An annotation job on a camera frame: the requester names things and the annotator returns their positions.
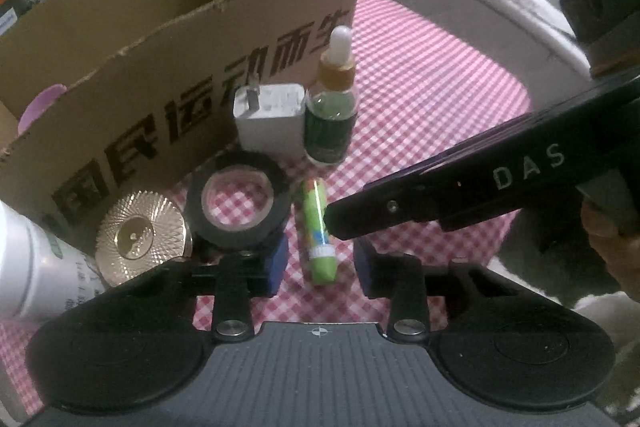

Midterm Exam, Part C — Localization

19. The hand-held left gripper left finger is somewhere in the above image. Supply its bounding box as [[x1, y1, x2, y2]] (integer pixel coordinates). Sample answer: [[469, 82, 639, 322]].
[[107, 234, 291, 342]]

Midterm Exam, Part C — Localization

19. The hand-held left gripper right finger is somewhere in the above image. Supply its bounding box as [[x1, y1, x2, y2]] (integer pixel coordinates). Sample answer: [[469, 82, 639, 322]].
[[352, 239, 506, 342]]

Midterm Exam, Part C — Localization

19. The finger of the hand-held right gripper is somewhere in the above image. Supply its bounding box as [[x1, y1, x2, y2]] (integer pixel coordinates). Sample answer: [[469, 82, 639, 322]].
[[324, 157, 451, 240]]

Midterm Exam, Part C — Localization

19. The green lip balm tube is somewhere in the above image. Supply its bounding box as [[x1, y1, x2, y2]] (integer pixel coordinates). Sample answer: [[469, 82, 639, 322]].
[[299, 178, 337, 285]]

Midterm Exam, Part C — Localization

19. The green dropper bottle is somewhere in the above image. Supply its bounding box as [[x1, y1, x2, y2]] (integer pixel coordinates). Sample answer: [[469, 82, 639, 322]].
[[304, 26, 358, 165]]

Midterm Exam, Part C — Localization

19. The black tape roll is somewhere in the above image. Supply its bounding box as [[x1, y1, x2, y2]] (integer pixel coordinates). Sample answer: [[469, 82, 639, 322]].
[[186, 151, 291, 253]]

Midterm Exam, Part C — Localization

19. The gold lid cream jar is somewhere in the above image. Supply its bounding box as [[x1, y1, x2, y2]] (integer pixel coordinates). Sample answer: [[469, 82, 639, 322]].
[[95, 189, 193, 288]]

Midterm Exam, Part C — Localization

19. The white charger plug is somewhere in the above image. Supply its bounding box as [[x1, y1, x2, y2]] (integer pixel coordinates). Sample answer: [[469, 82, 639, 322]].
[[232, 82, 307, 158]]

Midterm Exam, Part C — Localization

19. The printed cardboard box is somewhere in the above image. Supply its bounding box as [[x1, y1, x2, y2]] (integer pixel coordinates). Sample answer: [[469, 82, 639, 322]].
[[0, 0, 363, 230]]

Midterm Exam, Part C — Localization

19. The white pill bottle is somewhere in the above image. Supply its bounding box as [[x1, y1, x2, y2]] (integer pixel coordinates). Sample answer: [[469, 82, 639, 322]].
[[0, 202, 108, 323]]

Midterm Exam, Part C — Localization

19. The purple plastic lid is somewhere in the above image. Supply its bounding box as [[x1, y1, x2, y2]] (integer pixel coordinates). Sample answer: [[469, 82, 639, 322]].
[[17, 84, 66, 135]]

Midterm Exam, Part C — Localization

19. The person's right hand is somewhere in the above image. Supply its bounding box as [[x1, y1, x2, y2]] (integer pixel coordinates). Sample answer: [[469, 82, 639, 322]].
[[582, 199, 640, 293]]

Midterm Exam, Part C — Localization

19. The pink checked tablecloth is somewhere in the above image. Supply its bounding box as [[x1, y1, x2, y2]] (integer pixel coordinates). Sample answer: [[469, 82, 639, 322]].
[[0, 0, 533, 413]]

